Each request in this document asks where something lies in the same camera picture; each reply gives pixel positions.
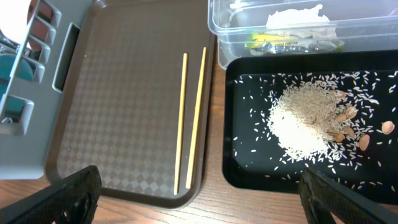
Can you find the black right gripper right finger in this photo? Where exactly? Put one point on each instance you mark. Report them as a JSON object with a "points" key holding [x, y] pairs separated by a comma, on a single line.
{"points": [[322, 199]]}

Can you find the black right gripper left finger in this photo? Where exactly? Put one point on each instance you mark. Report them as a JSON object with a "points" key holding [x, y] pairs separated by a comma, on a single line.
{"points": [[70, 200]]}

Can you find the wooden chopstick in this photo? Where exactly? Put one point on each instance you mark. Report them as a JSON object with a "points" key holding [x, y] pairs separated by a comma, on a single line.
{"points": [[193, 143], [181, 112]]}

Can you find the white wrapper waste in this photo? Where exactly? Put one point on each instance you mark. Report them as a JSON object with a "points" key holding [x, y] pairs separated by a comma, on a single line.
{"points": [[298, 23]]}

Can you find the white pink bowl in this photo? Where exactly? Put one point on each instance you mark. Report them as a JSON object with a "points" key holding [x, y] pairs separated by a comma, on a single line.
{"points": [[14, 19]]}

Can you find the black waste tray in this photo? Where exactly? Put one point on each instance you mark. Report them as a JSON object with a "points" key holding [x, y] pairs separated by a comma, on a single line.
{"points": [[338, 62]]}

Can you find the grey dishwasher rack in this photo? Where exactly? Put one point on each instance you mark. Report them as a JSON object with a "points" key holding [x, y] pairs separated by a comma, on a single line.
{"points": [[24, 145]]}

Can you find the food scraps pile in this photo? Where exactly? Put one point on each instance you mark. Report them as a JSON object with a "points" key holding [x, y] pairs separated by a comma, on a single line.
{"points": [[342, 123]]}

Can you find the dark brown serving tray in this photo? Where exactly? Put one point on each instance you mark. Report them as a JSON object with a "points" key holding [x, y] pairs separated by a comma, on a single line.
{"points": [[119, 110]]}

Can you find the clear plastic bin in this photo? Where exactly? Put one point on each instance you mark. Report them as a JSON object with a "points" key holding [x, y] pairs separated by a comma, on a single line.
{"points": [[240, 26]]}

